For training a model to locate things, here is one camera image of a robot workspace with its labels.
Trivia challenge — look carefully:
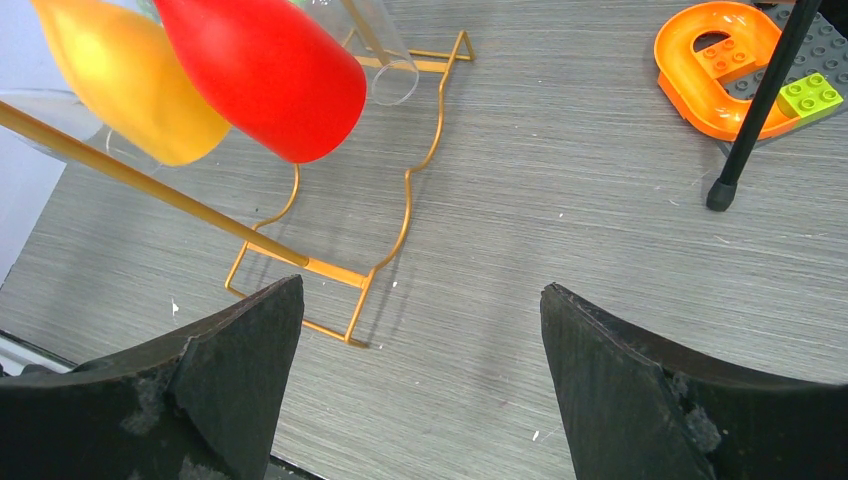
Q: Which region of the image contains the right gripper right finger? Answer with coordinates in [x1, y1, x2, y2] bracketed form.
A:
[540, 283, 847, 479]

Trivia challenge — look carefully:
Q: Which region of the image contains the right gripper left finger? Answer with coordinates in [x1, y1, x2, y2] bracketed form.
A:
[1, 275, 304, 479]

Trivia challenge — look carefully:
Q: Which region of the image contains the clear wine glass front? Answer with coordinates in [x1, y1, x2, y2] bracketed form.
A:
[0, 89, 167, 177]

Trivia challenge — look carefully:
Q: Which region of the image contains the clear wine glass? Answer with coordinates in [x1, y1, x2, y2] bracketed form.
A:
[0, 89, 167, 177]
[301, 0, 419, 106]

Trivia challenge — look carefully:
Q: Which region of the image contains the gold wire glass rack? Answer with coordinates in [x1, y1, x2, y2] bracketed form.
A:
[1, 1, 470, 362]

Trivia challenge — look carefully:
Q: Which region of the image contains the red wine glass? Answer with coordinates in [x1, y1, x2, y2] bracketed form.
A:
[155, 0, 367, 164]

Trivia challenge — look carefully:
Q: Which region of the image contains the yellow wine glass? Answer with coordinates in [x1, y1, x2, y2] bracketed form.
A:
[33, 1, 231, 166]

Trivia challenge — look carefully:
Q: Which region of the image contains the clear wine glass middle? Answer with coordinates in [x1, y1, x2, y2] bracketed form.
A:
[301, 0, 419, 106]

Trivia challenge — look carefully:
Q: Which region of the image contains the black music stand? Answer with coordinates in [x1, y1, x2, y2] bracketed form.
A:
[706, 1, 847, 212]

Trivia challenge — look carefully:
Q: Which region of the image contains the green toy brick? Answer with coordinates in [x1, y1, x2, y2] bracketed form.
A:
[777, 73, 844, 127]

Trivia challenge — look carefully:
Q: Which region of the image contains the orange toy track piece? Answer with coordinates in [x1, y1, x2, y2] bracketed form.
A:
[654, 1, 782, 142]

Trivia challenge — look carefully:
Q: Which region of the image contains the grey toy baseplate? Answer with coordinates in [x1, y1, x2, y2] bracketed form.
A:
[722, 1, 847, 134]

